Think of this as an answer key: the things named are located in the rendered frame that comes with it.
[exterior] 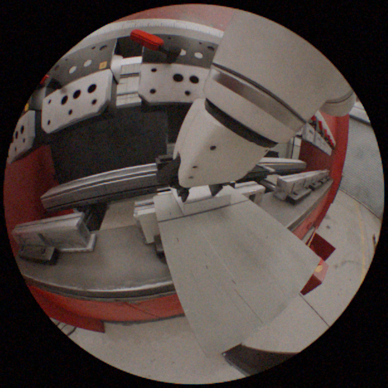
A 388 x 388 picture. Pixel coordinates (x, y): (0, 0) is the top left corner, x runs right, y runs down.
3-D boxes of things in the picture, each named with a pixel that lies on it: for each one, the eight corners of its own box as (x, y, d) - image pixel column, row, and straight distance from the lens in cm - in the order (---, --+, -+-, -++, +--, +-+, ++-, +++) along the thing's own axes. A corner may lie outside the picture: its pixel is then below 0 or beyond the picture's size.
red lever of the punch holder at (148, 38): (136, 25, 26) (184, 50, 22) (136, 39, 28) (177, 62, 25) (127, 31, 25) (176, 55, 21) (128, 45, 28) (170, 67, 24)
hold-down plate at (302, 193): (293, 205, 62) (295, 199, 60) (285, 199, 63) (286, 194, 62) (310, 194, 89) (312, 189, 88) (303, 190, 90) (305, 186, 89)
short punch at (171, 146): (167, 154, 24) (166, 106, 24) (166, 153, 26) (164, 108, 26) (213, 152, 27) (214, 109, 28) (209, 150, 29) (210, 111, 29)
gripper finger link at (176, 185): (188, 166, 18) (181, 186, 23) (166, 169, 17) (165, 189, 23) (194, 186, 16) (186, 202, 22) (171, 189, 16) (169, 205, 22)
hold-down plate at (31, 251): (21, 259, 72) (16, 254, 72) (25, 250, 74) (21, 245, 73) (55, 266, 47) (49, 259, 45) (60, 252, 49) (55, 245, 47)
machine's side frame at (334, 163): (317, 229, 250) (346, 90, 253) (284, 205, 264) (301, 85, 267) (320, 224, 273) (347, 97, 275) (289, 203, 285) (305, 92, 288)
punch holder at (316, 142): (315, 144, 81) (317, 116, 84) (302, 140, 84) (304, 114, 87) (319, 147, 96) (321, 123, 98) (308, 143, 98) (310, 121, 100)
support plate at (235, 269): (206, 356, 13) (206, 358, 12) (154, 200, 26) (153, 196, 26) (317, 262, 22) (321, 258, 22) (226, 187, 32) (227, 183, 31)
